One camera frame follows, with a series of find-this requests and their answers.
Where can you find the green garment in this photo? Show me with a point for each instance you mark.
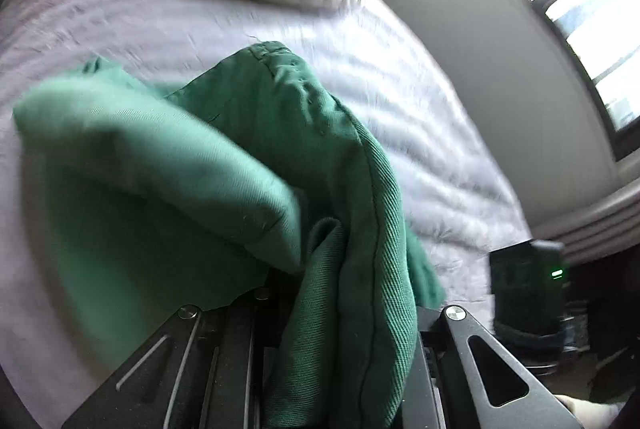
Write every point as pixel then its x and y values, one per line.
pixel 250 174

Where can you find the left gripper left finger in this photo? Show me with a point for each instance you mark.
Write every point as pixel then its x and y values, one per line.
pixel 200 369

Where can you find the lavender textured bedspread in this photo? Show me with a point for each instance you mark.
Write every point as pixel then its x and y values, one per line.
pixel 455 199

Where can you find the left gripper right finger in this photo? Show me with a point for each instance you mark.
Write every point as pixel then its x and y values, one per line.
pixel 462 377

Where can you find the black device with green light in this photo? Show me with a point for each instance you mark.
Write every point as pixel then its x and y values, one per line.
pixel 527 282

